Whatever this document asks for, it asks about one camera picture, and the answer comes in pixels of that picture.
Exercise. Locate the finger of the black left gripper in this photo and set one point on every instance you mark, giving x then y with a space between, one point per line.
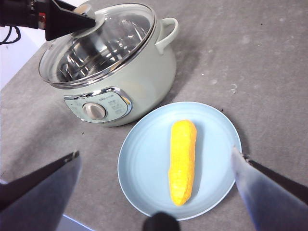
63 4
65 24

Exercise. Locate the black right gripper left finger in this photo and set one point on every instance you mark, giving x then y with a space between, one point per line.
31 202

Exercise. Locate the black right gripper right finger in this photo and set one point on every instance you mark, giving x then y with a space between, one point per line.
276 204

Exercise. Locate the glass lid with green knob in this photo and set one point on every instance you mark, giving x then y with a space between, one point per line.
134 36

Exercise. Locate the yellow corn cob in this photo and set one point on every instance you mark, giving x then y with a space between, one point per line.
183 163

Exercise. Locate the pale green electric steamer pot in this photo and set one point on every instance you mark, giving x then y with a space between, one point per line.
149 79

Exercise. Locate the blue round plate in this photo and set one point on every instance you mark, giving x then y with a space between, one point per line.
144 156

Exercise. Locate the black round mount knob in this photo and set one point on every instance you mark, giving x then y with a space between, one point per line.
161 222

